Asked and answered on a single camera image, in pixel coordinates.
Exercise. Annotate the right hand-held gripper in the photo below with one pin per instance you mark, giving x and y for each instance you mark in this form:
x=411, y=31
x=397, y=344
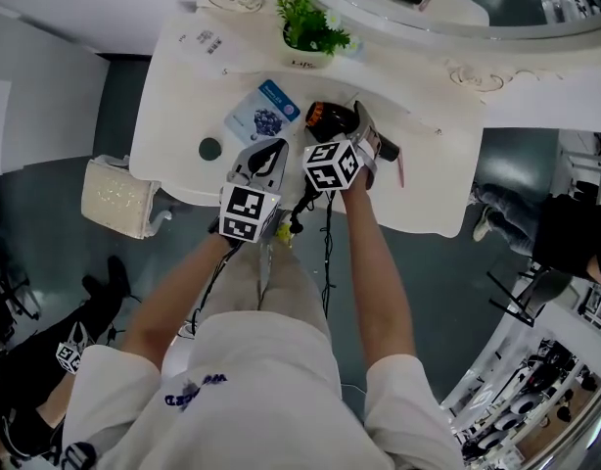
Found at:
x=330, y=167

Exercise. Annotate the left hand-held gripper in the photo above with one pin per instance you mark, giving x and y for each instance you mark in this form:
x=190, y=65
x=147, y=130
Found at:
x=242, y=208

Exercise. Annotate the white dressing table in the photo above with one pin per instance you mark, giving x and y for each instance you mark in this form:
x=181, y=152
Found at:
x=183, y=115

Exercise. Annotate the person's left forearm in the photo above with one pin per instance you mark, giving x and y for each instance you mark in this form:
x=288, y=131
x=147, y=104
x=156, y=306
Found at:
x=173, y=301

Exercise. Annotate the person's right forearm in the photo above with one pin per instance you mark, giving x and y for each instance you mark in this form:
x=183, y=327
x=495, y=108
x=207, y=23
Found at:
x=379, y=282

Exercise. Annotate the dark green round lid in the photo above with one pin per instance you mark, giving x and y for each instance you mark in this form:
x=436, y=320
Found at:
x=210, y=149

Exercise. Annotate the blue face mask packet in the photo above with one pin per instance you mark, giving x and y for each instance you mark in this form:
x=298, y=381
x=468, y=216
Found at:
x=261, y=113

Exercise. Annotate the slim pink stick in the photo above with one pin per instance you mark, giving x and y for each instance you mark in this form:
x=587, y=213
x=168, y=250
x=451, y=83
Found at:
x=401, y=169

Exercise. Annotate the white yellow-soled shoe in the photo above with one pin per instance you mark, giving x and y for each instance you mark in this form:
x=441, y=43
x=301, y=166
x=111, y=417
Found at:
x=284, y=233

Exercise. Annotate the green potted plant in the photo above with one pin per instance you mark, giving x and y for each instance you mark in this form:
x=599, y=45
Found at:
x=308, y=27

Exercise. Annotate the person's beige trousers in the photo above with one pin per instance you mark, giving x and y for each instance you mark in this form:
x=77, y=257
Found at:
x=291, y=287

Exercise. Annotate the white paper packet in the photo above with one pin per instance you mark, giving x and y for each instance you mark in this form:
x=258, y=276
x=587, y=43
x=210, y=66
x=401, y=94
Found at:
x=202, y=47

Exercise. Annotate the cream upholstered stool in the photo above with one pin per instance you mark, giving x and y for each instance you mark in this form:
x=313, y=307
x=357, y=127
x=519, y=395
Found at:
x=117, y=196

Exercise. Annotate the person's white shirt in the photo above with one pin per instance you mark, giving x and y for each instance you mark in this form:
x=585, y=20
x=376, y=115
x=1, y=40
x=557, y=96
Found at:
x=261, y=399

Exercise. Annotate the grey office chair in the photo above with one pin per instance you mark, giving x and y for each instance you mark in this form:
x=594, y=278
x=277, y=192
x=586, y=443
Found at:
x=550, y=287

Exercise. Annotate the white rack with equipment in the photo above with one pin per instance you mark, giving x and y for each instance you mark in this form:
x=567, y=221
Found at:
x=516, y=350

